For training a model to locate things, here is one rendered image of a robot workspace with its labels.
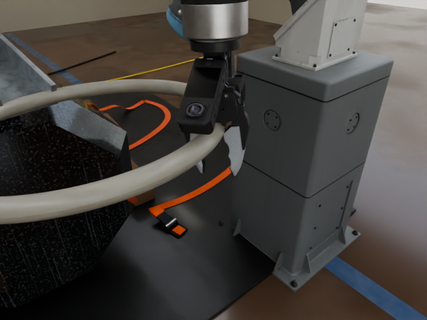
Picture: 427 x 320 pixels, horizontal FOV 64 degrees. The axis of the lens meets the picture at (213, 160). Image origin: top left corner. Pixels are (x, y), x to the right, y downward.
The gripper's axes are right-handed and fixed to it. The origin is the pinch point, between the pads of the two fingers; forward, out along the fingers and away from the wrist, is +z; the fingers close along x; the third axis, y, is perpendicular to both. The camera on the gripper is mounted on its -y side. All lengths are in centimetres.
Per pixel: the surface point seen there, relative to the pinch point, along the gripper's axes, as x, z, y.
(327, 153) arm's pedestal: -24, 27, 62
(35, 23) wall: 410, 30, 470
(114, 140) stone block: 50, 23, 53
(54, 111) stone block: 60, 7, 38
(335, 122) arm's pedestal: -25, 16, 62
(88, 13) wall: 355, 22, 540
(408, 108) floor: -107, 79, 258
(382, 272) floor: -53, 87, 71
